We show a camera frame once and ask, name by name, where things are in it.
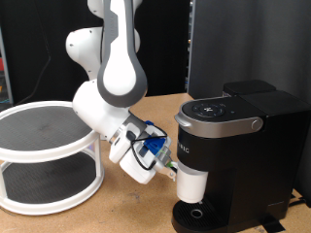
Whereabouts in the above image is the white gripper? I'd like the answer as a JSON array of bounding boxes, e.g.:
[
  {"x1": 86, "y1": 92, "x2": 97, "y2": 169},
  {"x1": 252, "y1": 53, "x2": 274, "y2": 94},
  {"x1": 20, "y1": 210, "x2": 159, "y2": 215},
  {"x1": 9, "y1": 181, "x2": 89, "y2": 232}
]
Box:
[{"x1": 108, "y1": 124, "x2": 179, "y2": 185}]

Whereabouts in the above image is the black drip tray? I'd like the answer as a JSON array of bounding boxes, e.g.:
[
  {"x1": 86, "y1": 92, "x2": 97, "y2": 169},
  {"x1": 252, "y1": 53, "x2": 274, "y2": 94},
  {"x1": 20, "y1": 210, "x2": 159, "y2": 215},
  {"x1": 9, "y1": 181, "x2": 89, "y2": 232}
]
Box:
[{"x1": 171, "y1": 197, "x2": 227, "y2": 233}]

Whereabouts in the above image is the thin black hanging cable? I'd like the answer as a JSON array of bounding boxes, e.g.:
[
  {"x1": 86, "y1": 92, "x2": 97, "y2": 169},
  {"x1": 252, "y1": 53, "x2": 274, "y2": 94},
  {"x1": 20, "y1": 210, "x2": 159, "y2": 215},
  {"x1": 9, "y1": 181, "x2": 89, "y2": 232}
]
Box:
[{"x1": 13, "y1": 0, "x2": 52, "y2": 106}]

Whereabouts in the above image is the black Keurig coffee machine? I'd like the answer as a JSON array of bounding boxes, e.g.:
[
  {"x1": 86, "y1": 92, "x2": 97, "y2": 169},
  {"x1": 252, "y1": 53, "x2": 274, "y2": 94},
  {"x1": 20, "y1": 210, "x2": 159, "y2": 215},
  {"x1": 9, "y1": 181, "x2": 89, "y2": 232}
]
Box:
[{"x1": 171, "y1": 80, "x2": 311, "y2": 233}]

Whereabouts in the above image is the grey partition panel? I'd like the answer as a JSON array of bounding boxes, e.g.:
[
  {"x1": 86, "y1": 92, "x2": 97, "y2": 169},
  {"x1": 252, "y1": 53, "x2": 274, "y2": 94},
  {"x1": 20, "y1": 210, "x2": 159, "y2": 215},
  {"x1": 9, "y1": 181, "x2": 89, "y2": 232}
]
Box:
[{"x1": 187, "y1": 0, "x2": 311, "y2": 208}]

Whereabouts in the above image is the grey metal rack post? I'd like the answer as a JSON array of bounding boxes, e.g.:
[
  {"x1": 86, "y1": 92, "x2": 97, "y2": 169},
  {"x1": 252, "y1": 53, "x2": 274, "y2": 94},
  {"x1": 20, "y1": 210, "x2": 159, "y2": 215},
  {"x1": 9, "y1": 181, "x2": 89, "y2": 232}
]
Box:
[{"x1": 0, "y1": 27, "x2": 14, "y2": 105}]

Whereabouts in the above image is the white two-tier turntable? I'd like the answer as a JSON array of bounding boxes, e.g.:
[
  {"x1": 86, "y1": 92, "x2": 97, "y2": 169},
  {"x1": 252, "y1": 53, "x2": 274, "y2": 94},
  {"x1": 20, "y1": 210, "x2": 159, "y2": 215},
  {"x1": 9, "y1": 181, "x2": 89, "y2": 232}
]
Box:
[{"x1": 0, "y1": 100, "x2": 105, "y2": 216}]

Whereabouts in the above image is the white mug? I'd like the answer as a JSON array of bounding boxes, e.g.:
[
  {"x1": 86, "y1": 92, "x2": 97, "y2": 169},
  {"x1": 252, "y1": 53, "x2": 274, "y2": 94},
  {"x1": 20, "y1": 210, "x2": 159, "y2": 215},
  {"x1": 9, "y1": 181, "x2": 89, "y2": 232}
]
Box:
[{"x1": 170, "y1": 160, "x2": 209, "y2": 204}]

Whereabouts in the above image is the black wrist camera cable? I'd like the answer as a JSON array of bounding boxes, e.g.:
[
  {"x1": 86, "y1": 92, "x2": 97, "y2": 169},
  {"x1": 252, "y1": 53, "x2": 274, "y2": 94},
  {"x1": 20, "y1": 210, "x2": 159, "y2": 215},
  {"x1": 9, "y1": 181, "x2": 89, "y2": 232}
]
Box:
[{"x1": 129, "y1": 124, "x2": 169, "y2": 172}]

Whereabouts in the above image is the black curtain backdrop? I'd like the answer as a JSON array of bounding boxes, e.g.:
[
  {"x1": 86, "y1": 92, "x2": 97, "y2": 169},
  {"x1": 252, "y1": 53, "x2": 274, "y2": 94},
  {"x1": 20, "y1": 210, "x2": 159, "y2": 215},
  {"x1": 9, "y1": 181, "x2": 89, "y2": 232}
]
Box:
[{"x1": 0, "y1": 0, "x2": 190, "y2": 105}]

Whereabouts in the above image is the black machine power cable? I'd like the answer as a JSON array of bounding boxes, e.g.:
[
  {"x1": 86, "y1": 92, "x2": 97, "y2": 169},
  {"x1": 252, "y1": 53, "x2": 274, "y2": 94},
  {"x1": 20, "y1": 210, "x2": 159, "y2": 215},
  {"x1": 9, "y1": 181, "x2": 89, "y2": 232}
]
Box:
[{"x1": 288, "y1": 195, "x2": 307, "y2": 208}]

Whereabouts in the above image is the black tape strip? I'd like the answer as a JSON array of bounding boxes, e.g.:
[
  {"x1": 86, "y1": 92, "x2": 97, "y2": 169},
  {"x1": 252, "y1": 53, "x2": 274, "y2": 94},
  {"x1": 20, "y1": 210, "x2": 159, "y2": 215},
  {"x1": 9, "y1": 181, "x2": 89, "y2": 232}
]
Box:
[{"x1": 259, "y1": 216, "x2": 286, "y2": 232}]

